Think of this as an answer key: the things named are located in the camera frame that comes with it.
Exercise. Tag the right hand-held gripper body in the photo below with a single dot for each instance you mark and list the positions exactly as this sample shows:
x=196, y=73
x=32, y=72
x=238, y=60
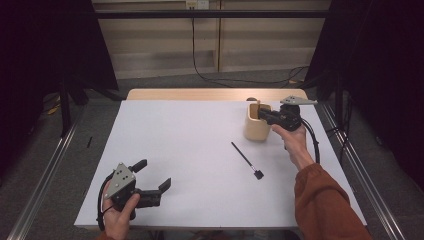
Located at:
x=286, y=116

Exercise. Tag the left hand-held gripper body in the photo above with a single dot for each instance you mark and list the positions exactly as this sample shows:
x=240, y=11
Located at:
x=120, y=181

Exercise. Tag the cream pen holder cup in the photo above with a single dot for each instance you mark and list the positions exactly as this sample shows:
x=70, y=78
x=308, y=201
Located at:
x=256, y=131

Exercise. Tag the black makeup brush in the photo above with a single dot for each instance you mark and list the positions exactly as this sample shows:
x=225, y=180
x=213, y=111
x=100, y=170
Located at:
x=246, y=160

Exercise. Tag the person's right hand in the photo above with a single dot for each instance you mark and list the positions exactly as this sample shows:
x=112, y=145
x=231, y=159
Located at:
x=295, y=143

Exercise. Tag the person's left hand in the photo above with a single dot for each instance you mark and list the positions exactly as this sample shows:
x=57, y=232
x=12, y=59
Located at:
x=118, y=221

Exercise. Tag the black curtain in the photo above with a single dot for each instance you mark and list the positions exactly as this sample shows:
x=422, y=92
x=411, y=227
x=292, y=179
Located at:
x=40, y=66
x=383, y=66

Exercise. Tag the black horizontal bar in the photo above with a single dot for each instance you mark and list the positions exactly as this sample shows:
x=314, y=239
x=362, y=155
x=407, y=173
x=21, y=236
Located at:
x=200, y=14

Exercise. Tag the aluminium frame rail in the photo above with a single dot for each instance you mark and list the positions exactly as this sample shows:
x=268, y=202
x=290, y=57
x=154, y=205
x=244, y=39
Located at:
x=43, y=180
x=363, y=173

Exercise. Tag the white wall socket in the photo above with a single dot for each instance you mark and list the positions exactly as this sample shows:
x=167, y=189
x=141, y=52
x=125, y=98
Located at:
x=197, y=4

